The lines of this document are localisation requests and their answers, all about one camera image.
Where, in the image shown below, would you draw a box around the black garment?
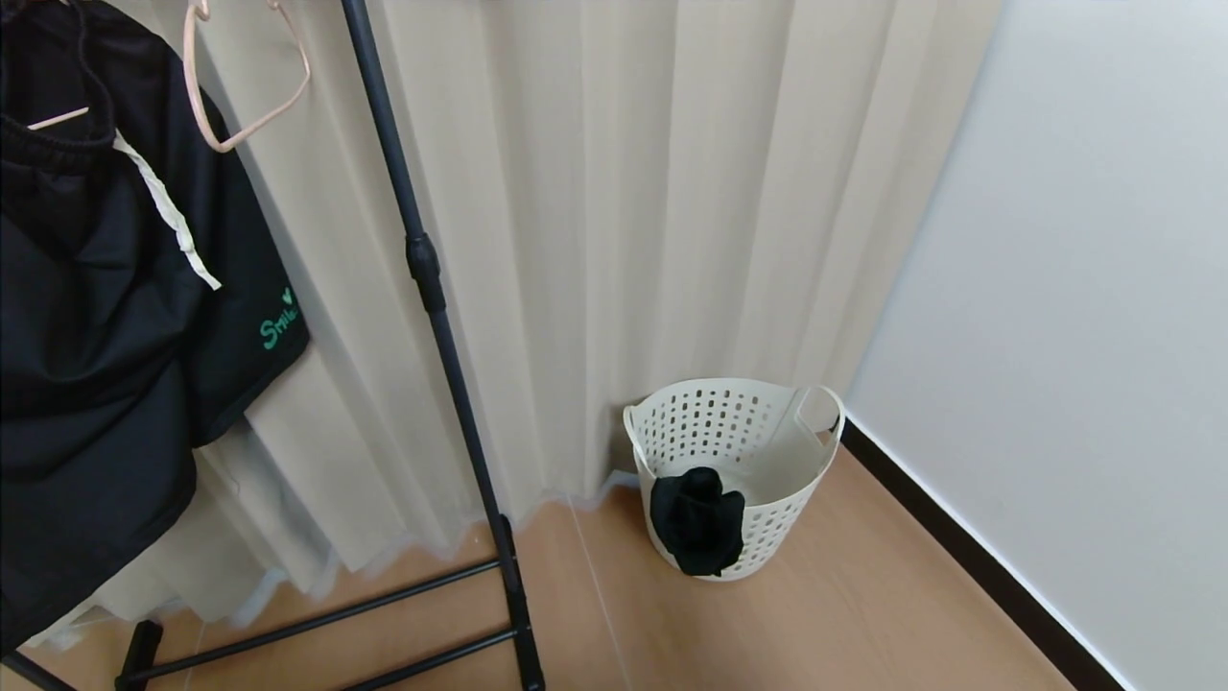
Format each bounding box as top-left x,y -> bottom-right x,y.
649,467 -> 746,577

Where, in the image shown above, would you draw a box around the black shorts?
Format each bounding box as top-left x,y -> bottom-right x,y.
0,0 -> 311,658

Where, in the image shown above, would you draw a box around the white laundry basket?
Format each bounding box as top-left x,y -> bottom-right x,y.
624,377 -> 845,582

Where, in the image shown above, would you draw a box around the black clothes rack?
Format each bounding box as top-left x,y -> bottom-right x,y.
0,0 -> 546,691

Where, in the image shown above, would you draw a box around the beige curtain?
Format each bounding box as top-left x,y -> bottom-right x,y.
19,0 -> 1004,654

